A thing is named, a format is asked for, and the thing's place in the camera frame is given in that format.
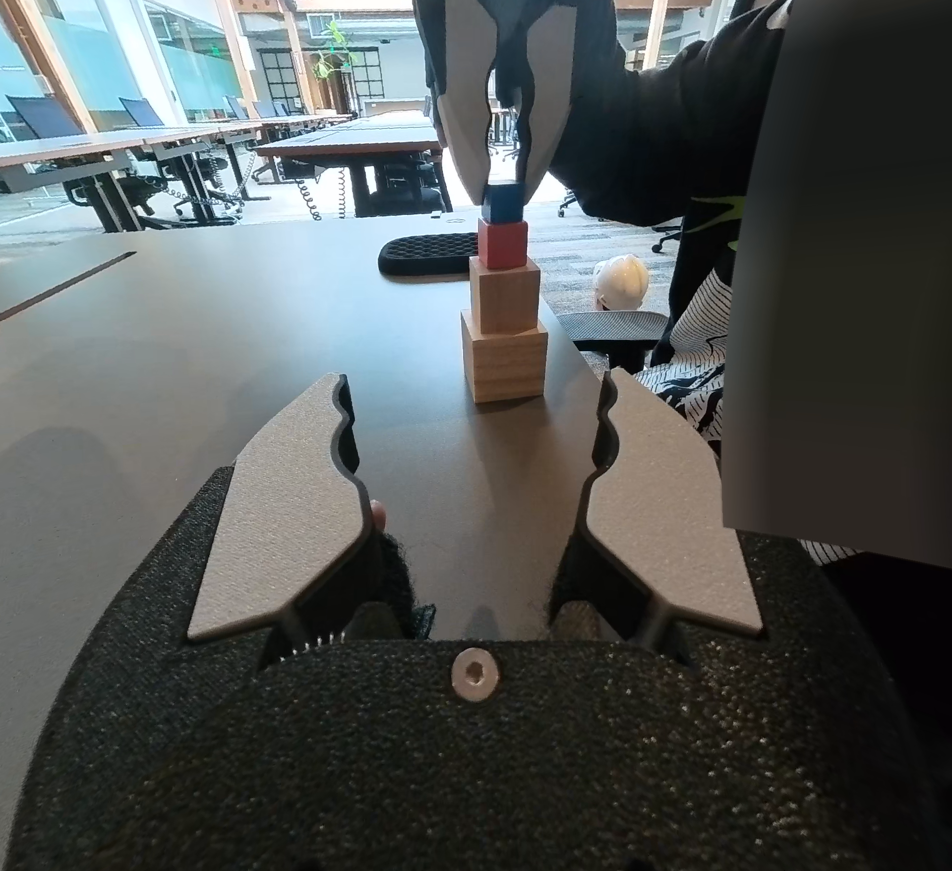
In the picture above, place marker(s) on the person's right forearm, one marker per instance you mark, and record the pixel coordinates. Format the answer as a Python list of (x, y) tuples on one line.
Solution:
[(684, 127)]

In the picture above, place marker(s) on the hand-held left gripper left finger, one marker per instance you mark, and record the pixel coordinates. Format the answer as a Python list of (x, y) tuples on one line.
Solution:
[(283, 514)]

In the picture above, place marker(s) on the white round object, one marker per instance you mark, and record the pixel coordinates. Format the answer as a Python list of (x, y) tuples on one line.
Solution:
[(622, 282)]

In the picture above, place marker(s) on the wooden office table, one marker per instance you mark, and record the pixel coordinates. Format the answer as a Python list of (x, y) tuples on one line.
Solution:
[(357, 142), (134, 145)]

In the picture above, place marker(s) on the medium wooden cube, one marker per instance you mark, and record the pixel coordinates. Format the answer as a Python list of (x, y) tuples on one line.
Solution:
[(505, 297)]

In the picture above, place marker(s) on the tiny blue cube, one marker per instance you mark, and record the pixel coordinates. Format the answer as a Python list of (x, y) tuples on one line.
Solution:
[(503, 205)]

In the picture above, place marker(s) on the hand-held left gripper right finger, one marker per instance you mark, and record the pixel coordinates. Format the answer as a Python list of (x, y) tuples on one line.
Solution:
[(670, 514)]

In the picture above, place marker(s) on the small red cube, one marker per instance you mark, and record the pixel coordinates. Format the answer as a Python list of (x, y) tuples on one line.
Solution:
[(503, 248)]

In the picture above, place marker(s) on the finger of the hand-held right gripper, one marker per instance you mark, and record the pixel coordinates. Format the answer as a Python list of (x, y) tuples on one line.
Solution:
[(469, 83), (545, 90)]

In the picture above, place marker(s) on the person's printed shirt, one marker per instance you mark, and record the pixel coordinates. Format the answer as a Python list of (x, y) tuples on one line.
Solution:
[(696, 350)]

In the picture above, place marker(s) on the black office chair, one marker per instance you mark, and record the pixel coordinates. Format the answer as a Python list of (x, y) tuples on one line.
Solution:
[(613, 333)]

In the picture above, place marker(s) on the black wrist rest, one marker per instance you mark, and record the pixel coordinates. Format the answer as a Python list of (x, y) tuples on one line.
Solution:
[(429, 255)]

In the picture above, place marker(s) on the large wooden cube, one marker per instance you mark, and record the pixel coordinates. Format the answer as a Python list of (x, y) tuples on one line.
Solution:
[(505, 365)]

